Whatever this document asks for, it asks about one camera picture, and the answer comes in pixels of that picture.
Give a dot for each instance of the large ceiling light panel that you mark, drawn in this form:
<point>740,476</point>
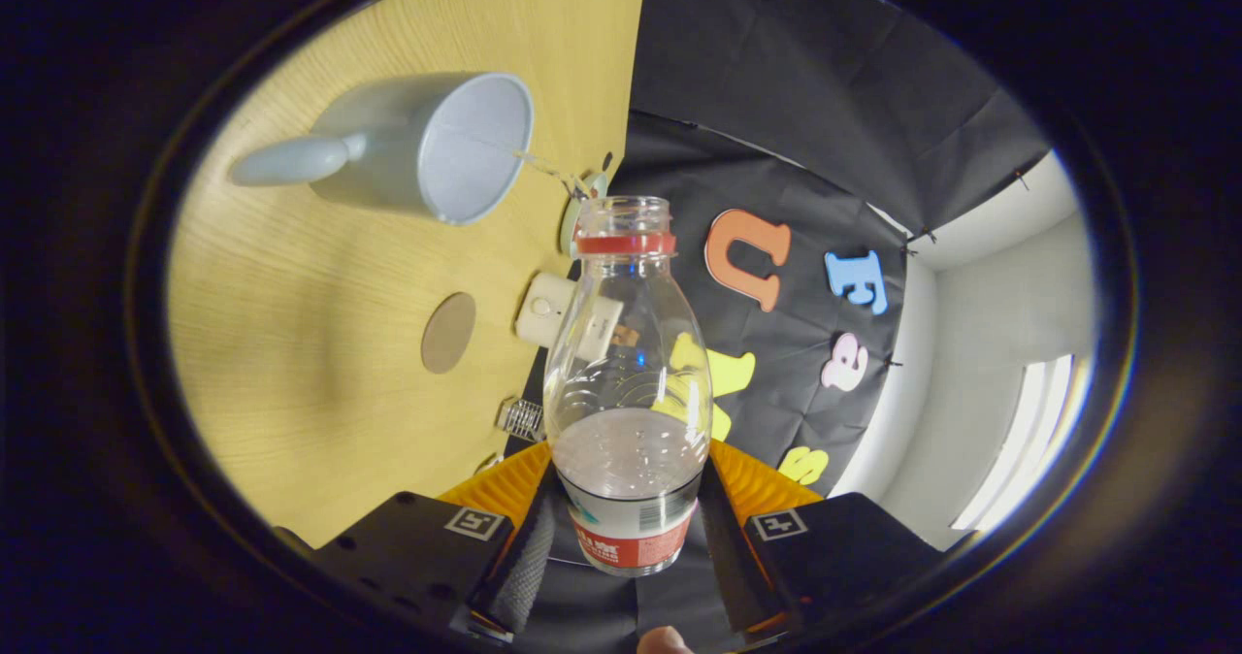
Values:
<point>1029,441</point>

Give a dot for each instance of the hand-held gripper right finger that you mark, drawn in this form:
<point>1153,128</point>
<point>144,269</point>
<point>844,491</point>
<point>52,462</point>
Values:
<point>723,557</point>

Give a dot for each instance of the round brown coaster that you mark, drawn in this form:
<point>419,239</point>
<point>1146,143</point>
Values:
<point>448,334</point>

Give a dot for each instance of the wooden table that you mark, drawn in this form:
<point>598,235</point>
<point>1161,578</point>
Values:
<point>320,324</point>

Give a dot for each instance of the pale green plate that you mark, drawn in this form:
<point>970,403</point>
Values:
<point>571,227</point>

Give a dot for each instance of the white cup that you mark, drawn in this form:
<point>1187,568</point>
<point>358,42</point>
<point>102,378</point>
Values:
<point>456,149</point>

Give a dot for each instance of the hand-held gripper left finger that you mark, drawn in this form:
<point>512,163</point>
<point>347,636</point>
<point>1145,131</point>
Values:
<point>524,567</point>

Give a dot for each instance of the white toaster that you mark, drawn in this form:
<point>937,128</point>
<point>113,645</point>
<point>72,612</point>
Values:
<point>541,310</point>

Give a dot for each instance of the toast slice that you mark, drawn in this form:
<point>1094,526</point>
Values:
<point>626,336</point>

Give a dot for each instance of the clear plastic juice bottle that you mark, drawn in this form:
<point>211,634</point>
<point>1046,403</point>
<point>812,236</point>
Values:
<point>626,373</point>

